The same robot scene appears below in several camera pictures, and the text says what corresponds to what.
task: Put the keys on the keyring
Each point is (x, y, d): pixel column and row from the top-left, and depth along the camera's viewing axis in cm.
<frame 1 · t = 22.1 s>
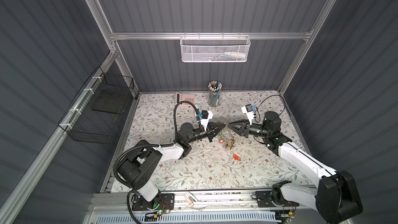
left hand: (225, 125, 74), fingers closed
right hand: (231, 127, 74), fingers open
round metal key organizer plate: (226, 135, 75), point 22 cm above the table
clear pen cup with pens: (214, 88, 101), point 18 cm above the table
pink desk calculator: (180, 97, 117), point 3 cm above the table

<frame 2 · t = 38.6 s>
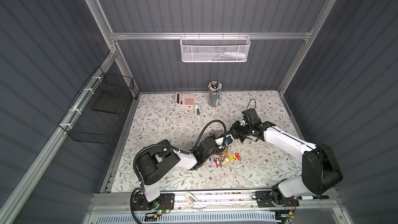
left hand: (223, 134, 86), fingers closed
right hand: (226, 132, 85), fingers closed
purple key tag: (213, 163, 88), on the table
yellow key tag: (230, 156, 90), on the table
light blue stapler: (198, 110, 110), point 2 cm above the table
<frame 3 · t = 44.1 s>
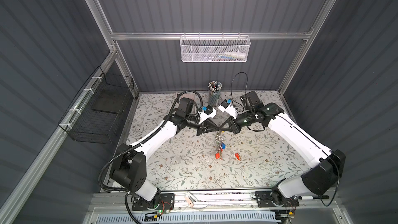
left hand: (219, 128, 74), fingers closed
right hand: (222, 129, 72), fingers closed
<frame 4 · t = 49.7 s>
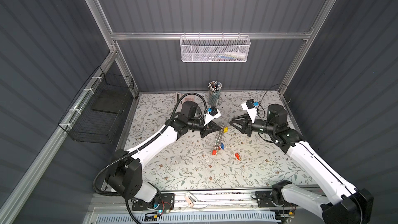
left hand: (219, 127, 75), fingers closed
right hand: (233, 123, 70), fingers open
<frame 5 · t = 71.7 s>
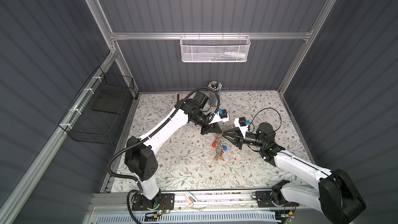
left hand: (220, 130, 75), fingers closed
right hand: (225, 135, 74), fingers closed
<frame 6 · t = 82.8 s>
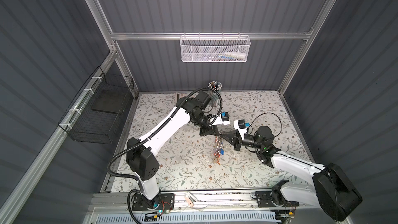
left hand: (217, 132, 74), fingers closed
right hand: (223, 137, 73), fingers closed
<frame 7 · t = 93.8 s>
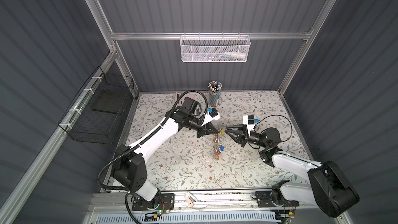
left hand: (217, 131, 75), fingers closed
right hand: (228, 132, 72), fingers open
